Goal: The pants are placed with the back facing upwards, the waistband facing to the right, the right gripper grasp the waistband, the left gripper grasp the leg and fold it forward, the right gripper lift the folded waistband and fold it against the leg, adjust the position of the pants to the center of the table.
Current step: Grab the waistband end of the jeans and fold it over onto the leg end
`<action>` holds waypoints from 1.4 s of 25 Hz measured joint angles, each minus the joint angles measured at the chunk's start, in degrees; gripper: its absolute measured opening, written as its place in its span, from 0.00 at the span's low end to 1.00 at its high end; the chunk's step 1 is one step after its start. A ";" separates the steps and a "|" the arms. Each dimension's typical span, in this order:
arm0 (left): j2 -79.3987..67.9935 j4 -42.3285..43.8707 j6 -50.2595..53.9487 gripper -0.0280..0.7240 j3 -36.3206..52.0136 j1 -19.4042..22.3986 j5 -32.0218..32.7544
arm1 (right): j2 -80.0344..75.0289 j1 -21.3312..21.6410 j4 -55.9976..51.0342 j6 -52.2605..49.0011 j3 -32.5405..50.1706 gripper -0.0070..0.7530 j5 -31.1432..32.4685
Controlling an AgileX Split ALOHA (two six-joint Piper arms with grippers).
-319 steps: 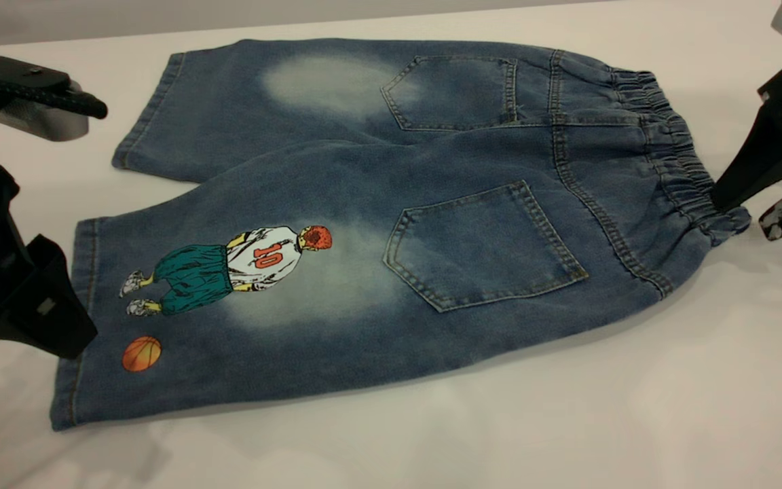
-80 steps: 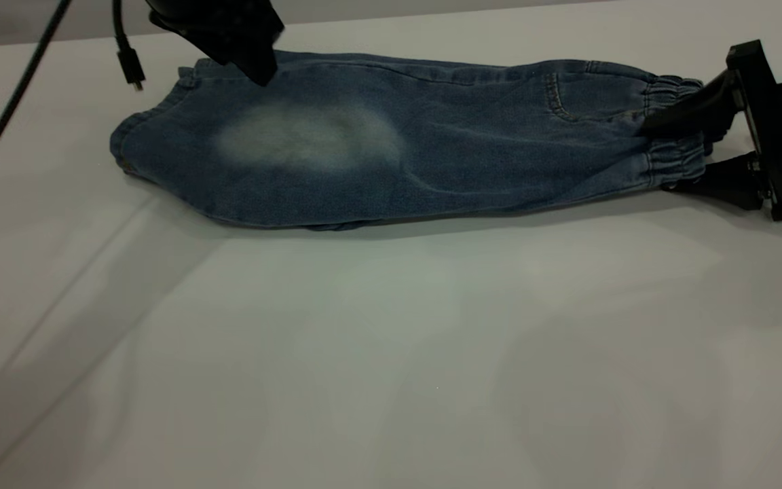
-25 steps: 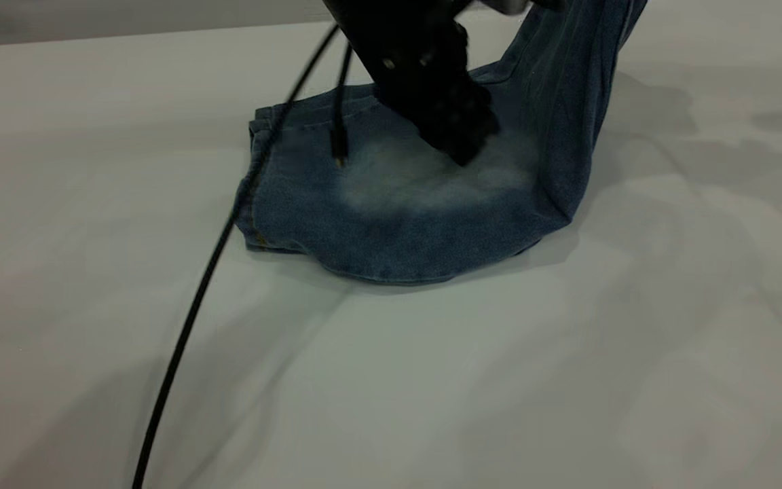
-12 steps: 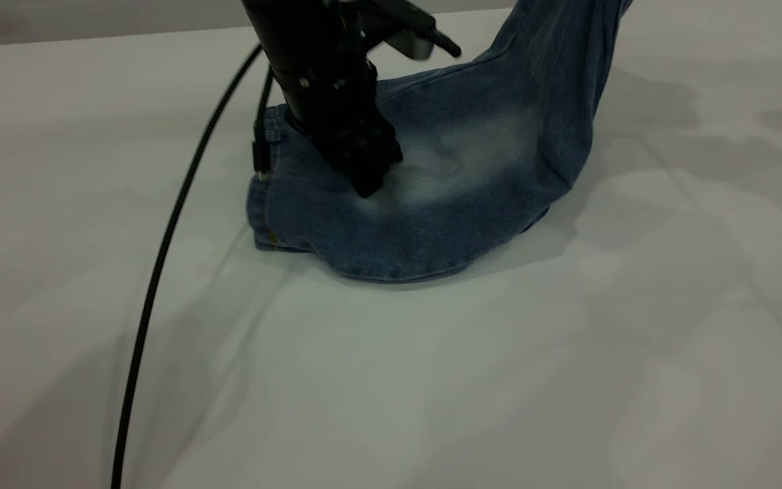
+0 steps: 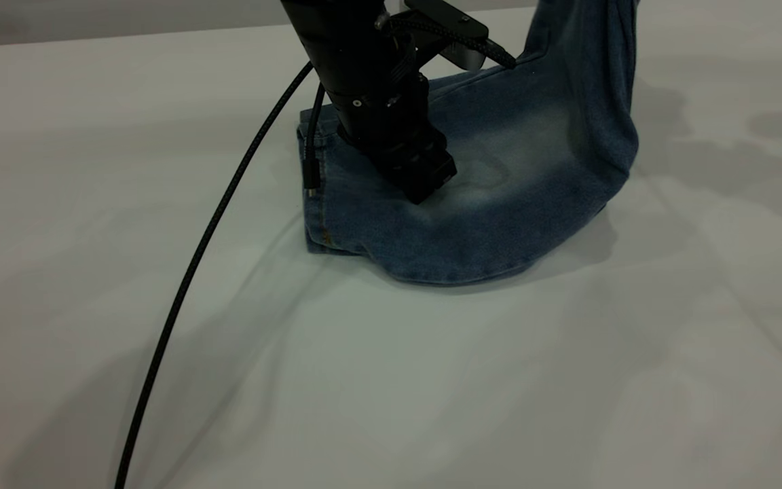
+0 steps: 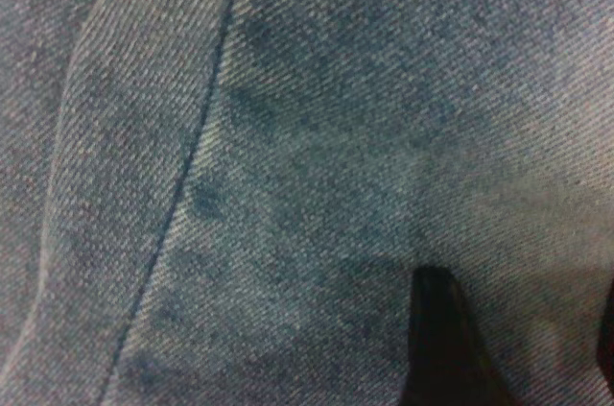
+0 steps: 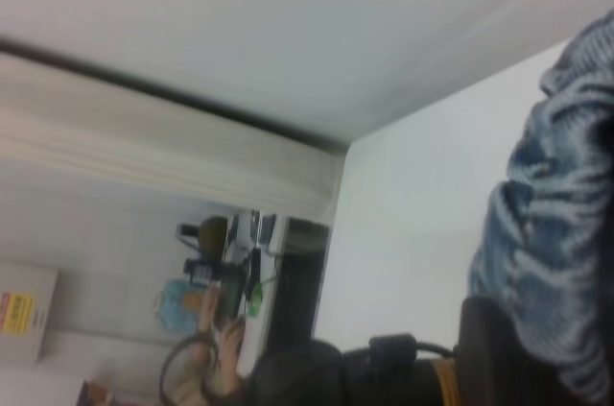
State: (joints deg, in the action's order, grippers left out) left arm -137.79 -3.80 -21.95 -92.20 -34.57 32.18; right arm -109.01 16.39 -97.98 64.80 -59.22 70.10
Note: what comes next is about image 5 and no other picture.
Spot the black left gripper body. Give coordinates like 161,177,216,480
335,73,449,175

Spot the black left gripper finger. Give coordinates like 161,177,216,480
386,160,441,205
424,144,459,192

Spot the white tablecloth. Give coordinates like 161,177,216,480
0,0,782,489

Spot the short black cable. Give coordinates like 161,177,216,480
302,83,327,199

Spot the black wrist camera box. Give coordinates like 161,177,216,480
403,0,491,70

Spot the long black braided cable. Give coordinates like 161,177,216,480
113,61,315,489

